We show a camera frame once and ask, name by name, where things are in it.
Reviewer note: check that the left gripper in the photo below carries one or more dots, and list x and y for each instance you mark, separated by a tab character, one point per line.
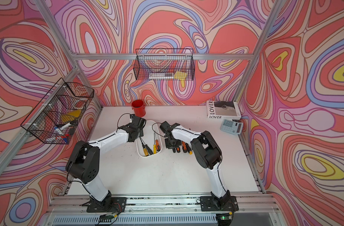
141	132

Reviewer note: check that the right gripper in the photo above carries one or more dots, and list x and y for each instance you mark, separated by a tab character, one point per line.
170	147

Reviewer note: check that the orange black screwdriver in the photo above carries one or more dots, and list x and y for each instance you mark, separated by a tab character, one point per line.
157	144

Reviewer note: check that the orange screwdriver long shaft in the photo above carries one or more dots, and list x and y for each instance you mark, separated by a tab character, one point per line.
184	147

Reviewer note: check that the black yellow dotted screwdriver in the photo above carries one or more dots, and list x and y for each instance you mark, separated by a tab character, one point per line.
188	149

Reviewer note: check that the white plastic storage box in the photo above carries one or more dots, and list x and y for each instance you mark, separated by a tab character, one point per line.
151	126

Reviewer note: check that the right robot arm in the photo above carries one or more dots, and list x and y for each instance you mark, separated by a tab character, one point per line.
207	153

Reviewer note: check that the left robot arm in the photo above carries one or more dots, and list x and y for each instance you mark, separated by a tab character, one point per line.
83	164

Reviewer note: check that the small black precision screwdriver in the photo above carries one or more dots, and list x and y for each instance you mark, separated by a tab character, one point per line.
144	148

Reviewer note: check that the red metal cup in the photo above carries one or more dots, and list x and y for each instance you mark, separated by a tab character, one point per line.
138	107

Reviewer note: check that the white Lover book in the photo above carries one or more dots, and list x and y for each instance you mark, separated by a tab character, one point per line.
223	110

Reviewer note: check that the grey calculator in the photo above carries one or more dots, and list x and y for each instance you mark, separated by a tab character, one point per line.
233	127

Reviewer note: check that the yellow sponge in basket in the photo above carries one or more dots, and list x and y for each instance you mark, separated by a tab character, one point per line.
180	75

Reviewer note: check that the markers in left basket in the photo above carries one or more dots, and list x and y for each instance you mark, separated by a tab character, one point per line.
62	133

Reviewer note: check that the yellow handle screwdriver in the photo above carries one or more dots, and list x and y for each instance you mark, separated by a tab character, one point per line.
154	146

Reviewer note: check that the black ribbed handle screwdriver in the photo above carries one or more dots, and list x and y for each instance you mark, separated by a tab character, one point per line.
148	149

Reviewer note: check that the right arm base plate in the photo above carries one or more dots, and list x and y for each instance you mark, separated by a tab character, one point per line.
227	203

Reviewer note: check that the black wire basket on rail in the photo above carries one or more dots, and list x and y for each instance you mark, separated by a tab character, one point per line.
162	63

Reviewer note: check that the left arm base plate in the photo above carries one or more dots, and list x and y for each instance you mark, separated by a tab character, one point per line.
109	204

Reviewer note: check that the black wire basket left wall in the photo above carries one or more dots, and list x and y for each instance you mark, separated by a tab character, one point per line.
64	102

